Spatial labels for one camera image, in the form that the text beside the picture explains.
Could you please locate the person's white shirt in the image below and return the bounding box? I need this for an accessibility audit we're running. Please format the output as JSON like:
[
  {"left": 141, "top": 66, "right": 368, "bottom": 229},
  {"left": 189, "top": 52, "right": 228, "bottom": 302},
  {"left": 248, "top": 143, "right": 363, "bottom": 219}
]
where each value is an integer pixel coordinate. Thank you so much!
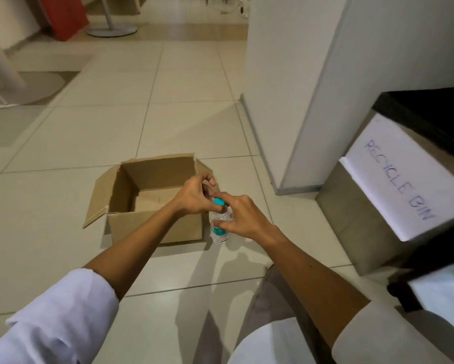
[{"left": 0, "top": 268, "right": 454, "bottom": 364}]

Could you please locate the person's left forearm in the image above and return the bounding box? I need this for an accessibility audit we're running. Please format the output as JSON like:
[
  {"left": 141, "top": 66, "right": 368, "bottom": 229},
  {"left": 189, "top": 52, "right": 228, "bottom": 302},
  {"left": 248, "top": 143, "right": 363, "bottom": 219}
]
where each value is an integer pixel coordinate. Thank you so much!
[{"left": 83, "top": 206, "right": 182, "bottom": 300}]

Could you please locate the person's right hand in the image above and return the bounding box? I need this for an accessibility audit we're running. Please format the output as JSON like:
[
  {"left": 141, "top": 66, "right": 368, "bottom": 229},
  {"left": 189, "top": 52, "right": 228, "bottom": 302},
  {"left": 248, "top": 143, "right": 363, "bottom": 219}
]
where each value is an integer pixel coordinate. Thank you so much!
[{"left": 210, "top": 192, "right": 277, "bottom": 241}]

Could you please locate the steel bin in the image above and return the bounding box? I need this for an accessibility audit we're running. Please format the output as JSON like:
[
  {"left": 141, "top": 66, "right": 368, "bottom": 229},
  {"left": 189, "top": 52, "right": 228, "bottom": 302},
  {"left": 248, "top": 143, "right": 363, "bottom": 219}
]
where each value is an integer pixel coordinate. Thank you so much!
[{"left": 316, "top": 86, "right": 454, "bottom": 277}]

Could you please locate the bottle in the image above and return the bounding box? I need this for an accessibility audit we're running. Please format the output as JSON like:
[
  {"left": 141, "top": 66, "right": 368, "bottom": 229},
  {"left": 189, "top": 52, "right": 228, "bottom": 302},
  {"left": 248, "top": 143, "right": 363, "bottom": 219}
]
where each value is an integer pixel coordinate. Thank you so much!
[{"left": 209, "top": 198, "right": 233, "bottom": 244}]

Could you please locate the person's left hand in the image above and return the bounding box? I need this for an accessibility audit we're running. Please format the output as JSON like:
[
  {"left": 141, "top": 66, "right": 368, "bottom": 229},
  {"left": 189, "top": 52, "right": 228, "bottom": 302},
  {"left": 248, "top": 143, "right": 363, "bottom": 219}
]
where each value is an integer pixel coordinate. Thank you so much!
[{"left": 172, "top": 173, "right": 217, "bottom": 216}]

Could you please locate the person's right forearm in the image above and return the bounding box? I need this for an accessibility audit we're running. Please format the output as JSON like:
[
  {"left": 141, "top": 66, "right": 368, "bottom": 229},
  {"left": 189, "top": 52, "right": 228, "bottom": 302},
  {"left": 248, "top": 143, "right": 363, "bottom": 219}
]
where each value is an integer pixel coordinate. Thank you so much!
[{"left": 257, "top": 225, "right": 372, "bottom": 349}]

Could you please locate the printed cardboard box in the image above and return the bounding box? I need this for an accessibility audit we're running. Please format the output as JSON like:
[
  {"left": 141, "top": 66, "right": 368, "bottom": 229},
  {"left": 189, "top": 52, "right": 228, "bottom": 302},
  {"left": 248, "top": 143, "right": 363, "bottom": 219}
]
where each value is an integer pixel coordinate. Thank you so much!
[{"left": 82, "top": 153, "right": 214, "bottom": 246}]

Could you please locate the dark maroon refrigerator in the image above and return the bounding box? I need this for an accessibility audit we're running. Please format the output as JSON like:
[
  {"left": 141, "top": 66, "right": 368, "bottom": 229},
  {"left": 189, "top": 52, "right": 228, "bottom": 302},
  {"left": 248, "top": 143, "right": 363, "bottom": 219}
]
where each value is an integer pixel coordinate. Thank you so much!
[{"left": 386, "top": 223, "right": 454, "bottom": 313}]

